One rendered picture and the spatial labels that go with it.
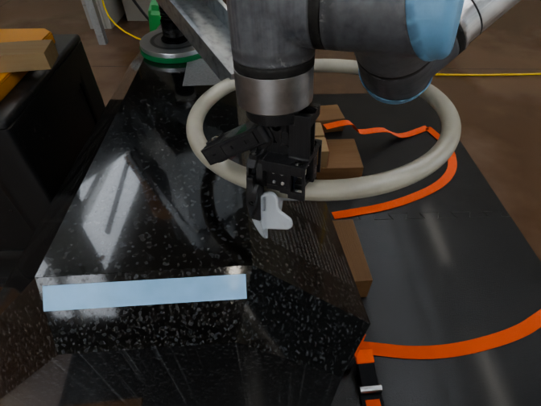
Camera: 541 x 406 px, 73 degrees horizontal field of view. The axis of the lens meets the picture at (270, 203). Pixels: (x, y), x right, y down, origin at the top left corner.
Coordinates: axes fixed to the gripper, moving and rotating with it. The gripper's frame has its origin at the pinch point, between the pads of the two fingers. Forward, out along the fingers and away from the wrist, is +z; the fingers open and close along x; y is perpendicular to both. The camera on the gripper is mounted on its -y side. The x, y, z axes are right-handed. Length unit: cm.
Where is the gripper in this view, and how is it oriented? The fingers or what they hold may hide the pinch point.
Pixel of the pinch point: (267, 219)
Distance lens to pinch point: 57.5
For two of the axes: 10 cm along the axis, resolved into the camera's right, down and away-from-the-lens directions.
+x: 4.0, -6.2, 6.8
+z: 0.5, 7.5, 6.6
